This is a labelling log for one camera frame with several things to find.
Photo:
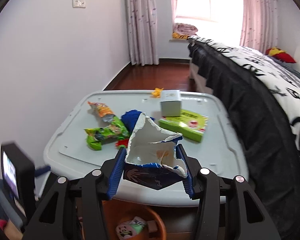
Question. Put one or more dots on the green snack wrapper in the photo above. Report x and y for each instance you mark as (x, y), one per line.
(115, 130)

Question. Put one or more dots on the yellow plastic clip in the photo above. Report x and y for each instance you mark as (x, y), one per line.
(156, 93)

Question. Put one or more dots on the red yellow pillow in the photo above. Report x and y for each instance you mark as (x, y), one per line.
(280, 55)

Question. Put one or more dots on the orange juice pouch wrapper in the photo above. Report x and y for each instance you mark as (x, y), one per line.
(103, 111)

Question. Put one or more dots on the window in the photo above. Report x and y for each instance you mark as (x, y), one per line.
(205, 0)

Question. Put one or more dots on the blue white milk carton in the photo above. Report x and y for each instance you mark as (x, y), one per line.
(151, 158)

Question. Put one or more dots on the red green small toy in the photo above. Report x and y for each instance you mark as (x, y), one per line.
(122, 143)

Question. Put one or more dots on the orange trash bin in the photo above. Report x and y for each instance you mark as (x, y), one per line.
(126, 220)

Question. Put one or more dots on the white wall switch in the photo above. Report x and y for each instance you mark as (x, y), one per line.
(78, 3)

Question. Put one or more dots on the green medicine box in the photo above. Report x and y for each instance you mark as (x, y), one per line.
(190, 124)

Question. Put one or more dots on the white square box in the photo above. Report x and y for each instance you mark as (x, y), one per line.
(170, 103)

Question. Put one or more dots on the right pink curtain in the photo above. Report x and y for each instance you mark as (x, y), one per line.
(260, 24)

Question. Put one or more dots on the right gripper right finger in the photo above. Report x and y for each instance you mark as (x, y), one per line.
(245, 215)

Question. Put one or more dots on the bed with black white blanket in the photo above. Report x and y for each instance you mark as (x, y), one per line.
(262, 99)

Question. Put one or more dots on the blue cloth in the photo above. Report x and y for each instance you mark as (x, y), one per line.
(134, 120)

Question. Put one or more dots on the left pink curtain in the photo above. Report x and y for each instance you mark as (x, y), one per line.
(142, 32)

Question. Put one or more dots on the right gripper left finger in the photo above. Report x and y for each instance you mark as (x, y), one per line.
(72, 209)

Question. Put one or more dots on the pink green plastic bag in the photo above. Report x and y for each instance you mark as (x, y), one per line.
(130, 228)

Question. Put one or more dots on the pink curtain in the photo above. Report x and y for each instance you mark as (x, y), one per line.
(260, 24)
(142, 32)

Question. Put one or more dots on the folded pink blanket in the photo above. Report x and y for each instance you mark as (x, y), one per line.
(182, 31)

